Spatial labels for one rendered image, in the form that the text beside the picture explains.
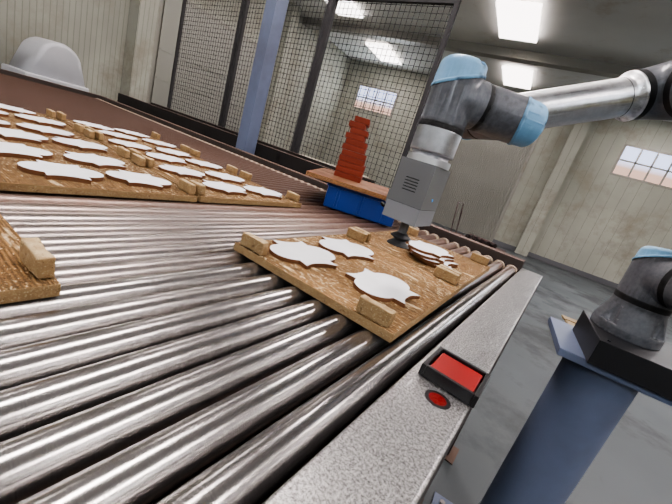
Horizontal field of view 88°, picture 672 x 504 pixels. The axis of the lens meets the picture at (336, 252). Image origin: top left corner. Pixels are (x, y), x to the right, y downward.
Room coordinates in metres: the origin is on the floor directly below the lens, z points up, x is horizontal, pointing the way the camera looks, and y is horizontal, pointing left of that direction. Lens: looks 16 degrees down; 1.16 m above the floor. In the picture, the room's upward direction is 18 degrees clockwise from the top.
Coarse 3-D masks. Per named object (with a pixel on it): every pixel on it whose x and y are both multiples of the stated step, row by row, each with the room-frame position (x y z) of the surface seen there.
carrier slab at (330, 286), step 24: (288, 240) 0.74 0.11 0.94; (312, 240) 0.80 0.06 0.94; (264, 264) 0.58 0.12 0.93; (288, 264) 0.59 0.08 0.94; (336, 264) 0.68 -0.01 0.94; (360, 264) 0.73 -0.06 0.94; (384, 264) 0.79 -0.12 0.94; (408, 264) 0.86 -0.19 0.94; (312, 288) 0.53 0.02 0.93; (336, 288) 0.55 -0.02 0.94; (432, 288) 0.72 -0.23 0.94; (456, 288) 0.78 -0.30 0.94; (408, 312) 0.55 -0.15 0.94; (384, 336) 0.46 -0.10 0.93
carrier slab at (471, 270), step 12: (372, 240) 1.00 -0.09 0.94; (384, 240) 1.06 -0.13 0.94; (420, 240) 1.25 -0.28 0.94; (396, 252) 0.95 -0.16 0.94; (408, 252) 1.00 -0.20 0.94; (420, 264) 0.90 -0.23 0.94; (468, 264) 1.09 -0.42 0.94; (480, 264) 1.16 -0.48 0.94; (468, 276) 0.93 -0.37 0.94; (480, 276) 1.05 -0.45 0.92
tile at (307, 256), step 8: (272, 240) 0.69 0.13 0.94; (272, 248) 0.63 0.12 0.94; (280, 248) 0.64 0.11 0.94; (288, 248) 0.66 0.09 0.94; (296, 248) 0.67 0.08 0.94; (304, 248) 0.69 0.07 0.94; (312, 248) 0.71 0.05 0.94; (320, 248) 0.73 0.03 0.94; (280, 256) 0.60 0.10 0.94; (288, 256) 0.61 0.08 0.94; (296, 256) 0.63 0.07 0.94; (304, 256) 0.64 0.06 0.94; (312, 256) 0.66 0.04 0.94; (320, 256) 0.67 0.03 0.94; (328, 256) 0.69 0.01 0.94; (304, 264) 0.60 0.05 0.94; (312, 264) 0.62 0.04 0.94; (320, 264) 0.63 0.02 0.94; (328, 264) 0.64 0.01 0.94
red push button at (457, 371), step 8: (440, 360) 0.43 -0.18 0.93; (448, 360) 0.44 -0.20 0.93; (456, 360) 0.45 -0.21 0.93; (440, 368) 0.41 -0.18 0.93; (448, 368) 0.42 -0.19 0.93; (456, 368) 0.42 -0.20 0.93; (464, 368) 0.43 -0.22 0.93; (448, 376) 0.40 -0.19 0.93; (456, 376) 0.40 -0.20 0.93; (464, 376) 0.41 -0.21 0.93; (472, 376) 0.42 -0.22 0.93; (480, 376) 0.42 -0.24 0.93; (464, 384) 0.39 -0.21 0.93; (472, 384) 0.40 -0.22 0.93
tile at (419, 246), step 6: (414, 246) 0.94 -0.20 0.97; (420, 246) 0.97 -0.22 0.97; (426, 246) 0.99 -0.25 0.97; (432, 246) 1.02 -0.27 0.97; (420, 252) 0.92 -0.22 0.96; (426, 252) 0.92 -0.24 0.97; (432, 252) 0.94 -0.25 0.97; (438, 252) 0.96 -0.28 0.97; (444, 252) 0.99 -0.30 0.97; (438, 258) 0.92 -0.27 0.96; (450, 258) 0.97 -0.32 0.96
